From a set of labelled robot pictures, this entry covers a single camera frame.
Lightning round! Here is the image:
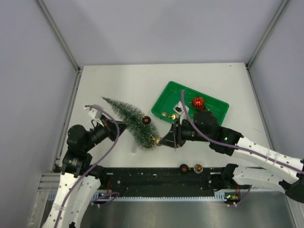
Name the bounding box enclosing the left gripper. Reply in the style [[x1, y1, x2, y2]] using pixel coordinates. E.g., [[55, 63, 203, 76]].
[[83, 114, 130, 151]]

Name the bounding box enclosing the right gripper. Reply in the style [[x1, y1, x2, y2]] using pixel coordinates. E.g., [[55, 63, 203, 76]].
[[160, 118, 211, 148]]

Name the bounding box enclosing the small green christmas tree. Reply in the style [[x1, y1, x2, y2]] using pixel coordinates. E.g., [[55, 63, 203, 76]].
[[102, 96, 159, 150]]

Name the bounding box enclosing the dark brown small bauble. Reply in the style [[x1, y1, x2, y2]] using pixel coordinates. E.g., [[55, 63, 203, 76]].
[[142, 115, 152, 125]]

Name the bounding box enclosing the pine cone pair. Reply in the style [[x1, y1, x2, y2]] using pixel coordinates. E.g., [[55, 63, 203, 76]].
[[193, 164, 203, 174]]

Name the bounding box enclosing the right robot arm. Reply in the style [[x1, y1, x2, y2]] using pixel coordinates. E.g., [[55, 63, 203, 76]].
[[155, 111, 304, 203]]

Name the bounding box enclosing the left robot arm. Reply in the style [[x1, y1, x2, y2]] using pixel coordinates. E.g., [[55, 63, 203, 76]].
[[43, 114, 127, 228]]

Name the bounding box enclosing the small gold pine cone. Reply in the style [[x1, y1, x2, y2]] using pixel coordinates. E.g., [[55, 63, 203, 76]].
[[168, 113, 179, 120]]

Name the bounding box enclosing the green plastic tray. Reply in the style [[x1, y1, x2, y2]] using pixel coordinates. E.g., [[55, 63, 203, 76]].
[[151, 81, 229, 125]]

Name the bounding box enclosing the red glitter bauble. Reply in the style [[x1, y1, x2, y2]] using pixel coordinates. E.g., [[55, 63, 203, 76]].
[[191, 96, 206, 110]]

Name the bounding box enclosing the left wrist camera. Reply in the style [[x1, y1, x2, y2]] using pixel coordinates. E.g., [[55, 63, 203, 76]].
[[84, 104, 103, 120]]

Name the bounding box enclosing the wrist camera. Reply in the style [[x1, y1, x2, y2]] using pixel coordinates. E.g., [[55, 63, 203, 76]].
[[173, 101, 189, 124], [84, 104, 103, 120]]

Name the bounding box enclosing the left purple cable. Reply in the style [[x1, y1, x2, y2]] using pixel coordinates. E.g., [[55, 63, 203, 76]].
[[52, 104, 120, 228]]

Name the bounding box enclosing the purple cable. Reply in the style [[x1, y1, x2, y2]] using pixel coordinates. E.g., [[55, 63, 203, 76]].
[[52, 104, 120, 228], [180, 89, 304, 207]]

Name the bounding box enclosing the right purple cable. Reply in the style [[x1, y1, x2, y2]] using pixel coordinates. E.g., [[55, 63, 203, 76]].
[[180, 89, 304, 207]]

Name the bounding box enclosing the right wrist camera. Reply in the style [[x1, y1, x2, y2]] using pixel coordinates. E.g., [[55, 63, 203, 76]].
[[173, 101, 189, 124]]

